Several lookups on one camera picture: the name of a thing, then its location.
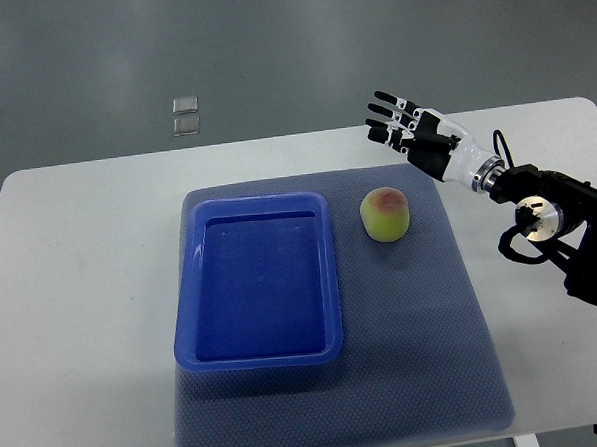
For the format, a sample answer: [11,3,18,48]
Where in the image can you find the upper metal floor plate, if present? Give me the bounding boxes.
[172,96,198,115]

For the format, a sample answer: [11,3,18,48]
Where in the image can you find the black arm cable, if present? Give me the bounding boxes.
[491,128,516,170]

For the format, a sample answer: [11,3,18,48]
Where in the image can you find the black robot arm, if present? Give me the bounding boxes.
[485,164,597,307]

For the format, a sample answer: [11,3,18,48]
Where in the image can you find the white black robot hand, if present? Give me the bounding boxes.
[365,91,507,193]

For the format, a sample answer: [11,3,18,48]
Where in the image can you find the blue plastic tray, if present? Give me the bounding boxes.
[174,192,344,374]

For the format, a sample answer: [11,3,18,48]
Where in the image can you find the green red peach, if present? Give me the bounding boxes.
[359,187,410,243]

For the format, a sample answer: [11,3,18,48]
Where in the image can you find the blue mesh mat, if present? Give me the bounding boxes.
[175,165,515,447]

